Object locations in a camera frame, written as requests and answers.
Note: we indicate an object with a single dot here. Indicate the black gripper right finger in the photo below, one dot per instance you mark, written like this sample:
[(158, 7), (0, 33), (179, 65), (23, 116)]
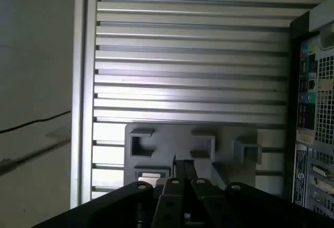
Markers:
[(206, 207)]

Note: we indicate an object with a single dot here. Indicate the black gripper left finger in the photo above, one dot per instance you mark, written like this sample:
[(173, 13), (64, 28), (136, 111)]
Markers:
[(172, 207)]

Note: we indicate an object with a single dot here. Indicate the CPU with silver lid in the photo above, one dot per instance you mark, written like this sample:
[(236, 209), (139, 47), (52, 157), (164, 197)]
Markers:
[(150, 177)]

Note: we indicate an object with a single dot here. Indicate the grey parts rack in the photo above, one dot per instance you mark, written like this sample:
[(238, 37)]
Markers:
[(169, 144)]

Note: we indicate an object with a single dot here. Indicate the black open PC case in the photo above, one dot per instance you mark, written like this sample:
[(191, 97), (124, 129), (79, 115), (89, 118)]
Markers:
[(326, 108)]

